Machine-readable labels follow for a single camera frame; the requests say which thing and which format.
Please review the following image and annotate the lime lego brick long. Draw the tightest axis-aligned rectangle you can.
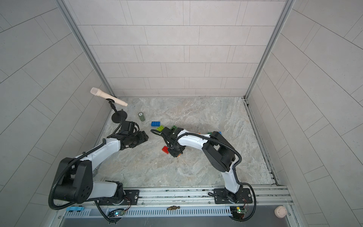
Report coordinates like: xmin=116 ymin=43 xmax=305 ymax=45
xmin=156 ymin=125 xmax=164 ymax=132

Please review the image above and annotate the small red lego brick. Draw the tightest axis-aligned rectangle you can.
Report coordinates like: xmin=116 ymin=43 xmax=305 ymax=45
xmin=162 ymin=146 xmax=169 ymax=154

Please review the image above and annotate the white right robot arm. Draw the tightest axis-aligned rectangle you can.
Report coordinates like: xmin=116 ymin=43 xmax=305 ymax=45
xmin=157 ymin=127 xmax=240 ymax=194

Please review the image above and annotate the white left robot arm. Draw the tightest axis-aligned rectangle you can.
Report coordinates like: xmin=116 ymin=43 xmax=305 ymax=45
xmin=48 ymin=121 xmax=148 ymax=210

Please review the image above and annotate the dark blue lego brick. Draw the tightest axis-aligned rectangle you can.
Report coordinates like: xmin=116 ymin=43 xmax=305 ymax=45
xmin=151 ymin=121 xmax=161 ymax=127

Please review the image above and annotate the green battery cell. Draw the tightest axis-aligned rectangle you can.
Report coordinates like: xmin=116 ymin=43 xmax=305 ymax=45
xmin=138 ymin=112 xmax=146 ymax=122

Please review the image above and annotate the black microphone stand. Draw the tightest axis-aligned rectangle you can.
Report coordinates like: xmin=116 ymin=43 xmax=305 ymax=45
xmin=106 ymin=98 xmax=128 ymax=124

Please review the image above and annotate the beige microphone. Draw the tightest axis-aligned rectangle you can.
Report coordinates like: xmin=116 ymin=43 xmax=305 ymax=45
xmin=90 ymin=88 xmax=128 ymax=107

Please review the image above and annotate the brass fitting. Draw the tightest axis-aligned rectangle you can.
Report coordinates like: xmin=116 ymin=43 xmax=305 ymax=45
xmin=167 ymin=206 xmax=180 ymax=211

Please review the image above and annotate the left circuit board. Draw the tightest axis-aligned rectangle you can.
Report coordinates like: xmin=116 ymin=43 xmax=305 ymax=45
xmin=108 ymin=209 xmax=126 ymax=218

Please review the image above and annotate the circuit board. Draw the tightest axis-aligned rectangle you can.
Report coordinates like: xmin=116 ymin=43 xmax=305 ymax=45
xmin=108 ymin=209 xmax=126 ymax=218
xmin=230 ymin=207 xmax=248 ymax=220

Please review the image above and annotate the right circuit board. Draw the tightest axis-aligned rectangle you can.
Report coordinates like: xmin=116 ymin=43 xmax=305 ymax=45
xmin=230 ymin=207 xmax=248 ymax=220

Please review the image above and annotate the metal corner profile left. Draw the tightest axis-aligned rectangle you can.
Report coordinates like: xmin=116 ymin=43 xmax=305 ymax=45
xmin=55 ymin=0 xmax=114 ymax=95

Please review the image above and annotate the metal corner profile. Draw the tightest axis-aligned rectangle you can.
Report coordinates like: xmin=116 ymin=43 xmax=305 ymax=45
xmin=244 ymin=0 xmax=295 ymax=101
xmin=55 ymin=0 xmax=114 ymax=95

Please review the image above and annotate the pink round knob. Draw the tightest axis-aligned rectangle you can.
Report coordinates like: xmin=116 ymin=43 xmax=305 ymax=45
xmin=274 ymin=206 xmax=288 ymax=218

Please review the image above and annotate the metal corner profile right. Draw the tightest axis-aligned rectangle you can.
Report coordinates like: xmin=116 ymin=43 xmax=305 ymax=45
xmin=244 ymin=0 xmax=295 ymax=101

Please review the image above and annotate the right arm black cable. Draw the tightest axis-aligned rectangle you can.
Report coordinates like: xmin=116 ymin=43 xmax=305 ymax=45
xmin=150 ymin=129 xmax=257 ymax=222

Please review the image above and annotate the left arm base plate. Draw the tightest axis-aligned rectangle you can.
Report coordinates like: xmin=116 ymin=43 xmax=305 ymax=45
xmin=98 ymin=190 xmax=140 ymax=206

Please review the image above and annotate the aluminium rail frame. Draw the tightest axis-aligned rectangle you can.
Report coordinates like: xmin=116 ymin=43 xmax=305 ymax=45
xmin=53 ymin=185 xmax=300 ymax=227

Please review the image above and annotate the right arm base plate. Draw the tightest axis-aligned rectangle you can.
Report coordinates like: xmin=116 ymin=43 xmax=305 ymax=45
xmin=211 ymin=187 xmax=253 ymax=204

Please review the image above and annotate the blue clip on rail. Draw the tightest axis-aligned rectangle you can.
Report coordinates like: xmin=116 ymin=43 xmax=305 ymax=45
xmin=66 ymin=206 xmax=85 ymax=212

